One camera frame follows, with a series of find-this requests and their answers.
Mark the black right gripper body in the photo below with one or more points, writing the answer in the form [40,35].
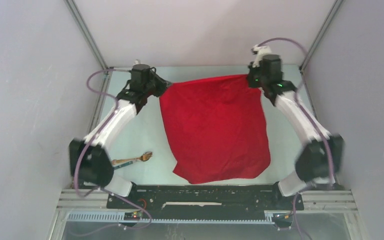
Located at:
[257,79]

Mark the aluminium corner frame post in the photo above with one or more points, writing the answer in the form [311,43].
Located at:
[86,33]
[335,8]

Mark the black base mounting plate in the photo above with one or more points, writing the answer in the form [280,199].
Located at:
[217,201]

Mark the aluminium corner frame post left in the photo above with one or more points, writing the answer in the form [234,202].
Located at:
[86,33]

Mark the wooden fork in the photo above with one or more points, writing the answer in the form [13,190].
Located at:
[143,158]

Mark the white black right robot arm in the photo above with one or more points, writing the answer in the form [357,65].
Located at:
[321,155]

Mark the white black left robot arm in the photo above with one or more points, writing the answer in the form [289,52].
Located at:
[89,158]

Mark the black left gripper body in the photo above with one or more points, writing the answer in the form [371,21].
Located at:
[155,86]

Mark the red cloth napkin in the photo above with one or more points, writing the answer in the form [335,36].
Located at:
[216,129]

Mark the grey slotted cable duct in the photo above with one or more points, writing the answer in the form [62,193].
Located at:
[128,217]

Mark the aluminium corner frame post right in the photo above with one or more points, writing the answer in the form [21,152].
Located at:
[335,8]

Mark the aluminium front rail frame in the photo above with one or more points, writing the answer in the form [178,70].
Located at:
[313,201]

